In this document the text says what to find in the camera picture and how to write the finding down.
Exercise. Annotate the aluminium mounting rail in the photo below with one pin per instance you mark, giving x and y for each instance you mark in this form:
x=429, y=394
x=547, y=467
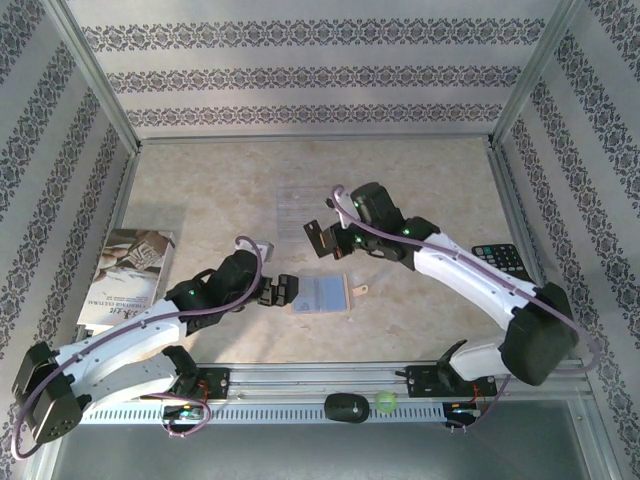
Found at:
x=310, y=375

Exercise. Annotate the beige leather card holder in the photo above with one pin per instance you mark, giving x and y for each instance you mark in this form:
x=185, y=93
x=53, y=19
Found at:
x=332, y=295

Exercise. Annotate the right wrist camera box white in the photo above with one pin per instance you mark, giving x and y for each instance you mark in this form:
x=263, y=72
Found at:
x=345, y=212

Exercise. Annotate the black remote control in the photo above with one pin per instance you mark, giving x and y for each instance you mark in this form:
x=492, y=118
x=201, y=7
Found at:
x=502, y=257

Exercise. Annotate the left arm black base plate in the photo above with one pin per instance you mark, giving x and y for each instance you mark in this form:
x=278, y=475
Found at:
x=217, y=382

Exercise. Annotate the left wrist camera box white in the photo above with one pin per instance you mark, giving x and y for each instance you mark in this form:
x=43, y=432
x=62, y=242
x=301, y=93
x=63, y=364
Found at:
x=266, y=250

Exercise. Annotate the aluminium frame post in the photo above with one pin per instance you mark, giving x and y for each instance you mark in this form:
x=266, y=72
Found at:
x=95, y=80
x=537, y=75

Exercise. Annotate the black computer mouse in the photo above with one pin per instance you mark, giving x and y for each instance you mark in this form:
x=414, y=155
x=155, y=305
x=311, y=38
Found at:
x=346, y=408

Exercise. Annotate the small circuit board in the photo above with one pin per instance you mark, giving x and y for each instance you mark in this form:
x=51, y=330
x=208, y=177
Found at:
x=462, y=412
x=182, y=413

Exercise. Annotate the silver VIP card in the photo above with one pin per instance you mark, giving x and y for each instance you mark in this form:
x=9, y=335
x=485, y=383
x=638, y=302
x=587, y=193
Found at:
x=305, y=305

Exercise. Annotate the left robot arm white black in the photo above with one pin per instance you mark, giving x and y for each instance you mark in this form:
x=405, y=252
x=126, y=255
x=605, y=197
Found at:
x=125, y=330

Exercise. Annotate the aluminium side rail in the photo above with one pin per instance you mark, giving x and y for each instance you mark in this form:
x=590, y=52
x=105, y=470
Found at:
x=127, y=195
x=520, y=215

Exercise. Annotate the book with photo cover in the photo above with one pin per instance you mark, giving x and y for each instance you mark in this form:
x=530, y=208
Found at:
x=130, y=270

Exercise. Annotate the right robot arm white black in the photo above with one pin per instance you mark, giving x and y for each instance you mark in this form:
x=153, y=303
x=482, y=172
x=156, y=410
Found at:
x=475, y=280

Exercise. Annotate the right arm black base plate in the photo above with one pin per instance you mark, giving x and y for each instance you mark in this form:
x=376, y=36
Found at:
x=425, y=382

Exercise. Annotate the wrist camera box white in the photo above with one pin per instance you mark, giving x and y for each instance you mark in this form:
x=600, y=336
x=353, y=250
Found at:
x=266, y=250
x=345, y=212

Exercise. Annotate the black credit card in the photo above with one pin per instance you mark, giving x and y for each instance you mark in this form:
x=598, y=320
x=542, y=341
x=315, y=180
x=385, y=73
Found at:
x=314, y=240

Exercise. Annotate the clear acrylic tray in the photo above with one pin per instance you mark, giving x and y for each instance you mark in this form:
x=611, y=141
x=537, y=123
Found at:
x=295, y=210

